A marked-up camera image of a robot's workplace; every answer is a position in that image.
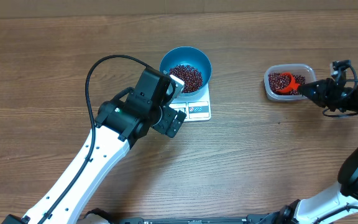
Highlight red plastic scoop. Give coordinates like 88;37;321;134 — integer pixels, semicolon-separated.
276;72;300;94

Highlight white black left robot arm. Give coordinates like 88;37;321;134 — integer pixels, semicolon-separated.
3;86;185;223

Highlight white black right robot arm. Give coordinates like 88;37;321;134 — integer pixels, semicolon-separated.
260;60;358;223

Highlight white digital kitchen scale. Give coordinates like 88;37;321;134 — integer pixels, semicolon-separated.
170;84;211;122

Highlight red beans in bowl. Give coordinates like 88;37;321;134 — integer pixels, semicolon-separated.
169;65;203;93

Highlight blue plastic bowl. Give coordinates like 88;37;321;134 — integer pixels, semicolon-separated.
159;46;213;92

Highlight clear plastic food container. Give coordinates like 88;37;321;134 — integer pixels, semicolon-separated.
264;63;316;101

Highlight red adzuki beans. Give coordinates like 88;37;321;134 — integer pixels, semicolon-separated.
268;73;306;95

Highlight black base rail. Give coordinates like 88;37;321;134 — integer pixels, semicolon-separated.
82;205;332;224

